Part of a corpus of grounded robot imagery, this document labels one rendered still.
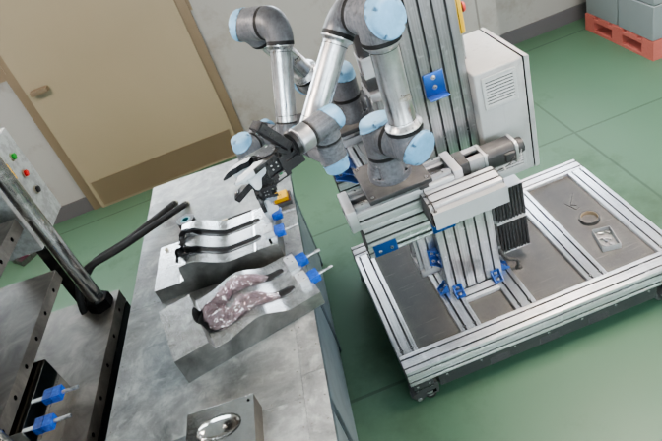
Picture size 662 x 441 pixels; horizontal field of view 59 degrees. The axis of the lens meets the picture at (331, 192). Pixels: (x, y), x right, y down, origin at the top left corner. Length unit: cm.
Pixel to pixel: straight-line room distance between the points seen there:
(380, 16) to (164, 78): 303
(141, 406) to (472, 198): 125
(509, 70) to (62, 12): 309
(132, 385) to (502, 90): 160
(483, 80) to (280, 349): 112
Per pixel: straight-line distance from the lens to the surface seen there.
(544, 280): 269
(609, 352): 271
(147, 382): 208
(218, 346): 192
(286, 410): 177
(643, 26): 460
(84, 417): 216
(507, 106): 218
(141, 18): 432
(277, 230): 217
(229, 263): 219
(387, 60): 165
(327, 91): 170
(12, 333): 223
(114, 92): 450
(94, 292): 245
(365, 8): 159
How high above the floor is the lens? 217
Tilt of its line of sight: 34 degrees down
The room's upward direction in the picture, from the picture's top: 20 degrees counter-clockwise
